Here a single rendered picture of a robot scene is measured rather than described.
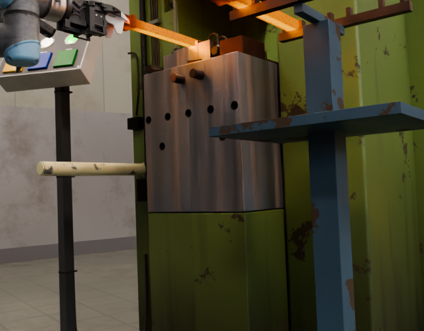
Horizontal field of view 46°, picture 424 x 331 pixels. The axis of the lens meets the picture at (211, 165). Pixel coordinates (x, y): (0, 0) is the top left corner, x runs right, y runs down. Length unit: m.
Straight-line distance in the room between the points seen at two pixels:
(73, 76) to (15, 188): 2.72
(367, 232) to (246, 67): 0.56
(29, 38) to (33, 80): 0.70
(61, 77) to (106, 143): 2.94
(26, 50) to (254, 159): 0.66
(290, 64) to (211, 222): 0.53
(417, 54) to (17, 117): 3.41
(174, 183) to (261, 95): 0.37
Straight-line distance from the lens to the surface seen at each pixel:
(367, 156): 1.42
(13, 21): 1.19
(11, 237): 4.43
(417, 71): 1.85
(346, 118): 0.90
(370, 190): 1.43
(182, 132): 1.50
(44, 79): 1.85
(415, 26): 1.89
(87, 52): 1.82
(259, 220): 1.41
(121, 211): 4.76
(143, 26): 1.45
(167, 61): 1.66
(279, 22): 1.21
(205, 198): 1.44
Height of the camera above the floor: 0.53
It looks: 3 degrees up
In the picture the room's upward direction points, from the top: 2 degrees counter-clockwise
